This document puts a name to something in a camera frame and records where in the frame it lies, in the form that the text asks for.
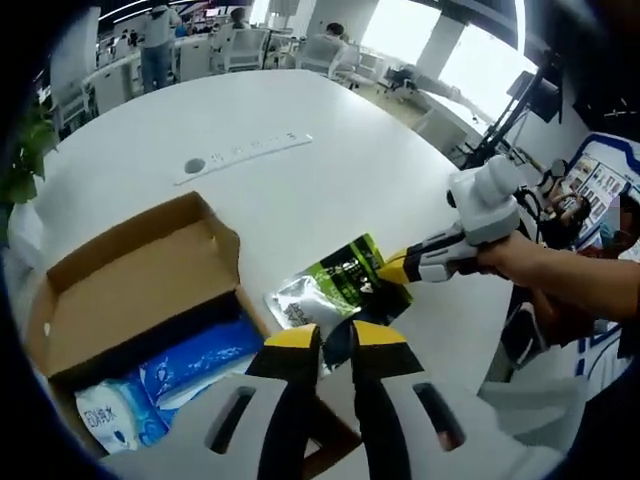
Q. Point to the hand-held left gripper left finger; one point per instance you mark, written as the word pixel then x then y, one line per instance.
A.
pixel 287 365

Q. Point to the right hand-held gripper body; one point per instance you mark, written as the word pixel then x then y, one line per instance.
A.
pixel 487 210

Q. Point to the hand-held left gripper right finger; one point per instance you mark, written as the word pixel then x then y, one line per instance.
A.
pixel 385 360

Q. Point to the blue soft tissue pack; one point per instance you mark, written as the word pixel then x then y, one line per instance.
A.
pixel 200 360

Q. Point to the silver green soft sachet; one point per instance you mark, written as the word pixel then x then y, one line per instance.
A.
pixel 345 280

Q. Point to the brown cardboard shoe box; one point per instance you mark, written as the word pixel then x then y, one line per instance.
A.
pixel 140 270

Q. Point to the white wet wipes pack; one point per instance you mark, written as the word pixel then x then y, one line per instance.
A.
pixel 107 420

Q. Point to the person's right hand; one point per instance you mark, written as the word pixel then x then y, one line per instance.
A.
pixel 505 257

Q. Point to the black display on tripod stand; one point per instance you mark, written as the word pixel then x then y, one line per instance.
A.
pixel 530 95

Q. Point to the black office chair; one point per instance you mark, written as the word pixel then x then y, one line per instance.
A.
pixel 405 80

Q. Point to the white table socket strip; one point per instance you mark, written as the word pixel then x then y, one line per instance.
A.
pixel 260 147

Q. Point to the round grey table grommet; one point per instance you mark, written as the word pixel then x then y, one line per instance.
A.
pixel 195 164

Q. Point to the group of white office chairs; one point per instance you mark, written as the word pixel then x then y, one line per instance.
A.
pixel 245 50

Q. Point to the green plant in white pot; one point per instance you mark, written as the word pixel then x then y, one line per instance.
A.
pixel 25 150

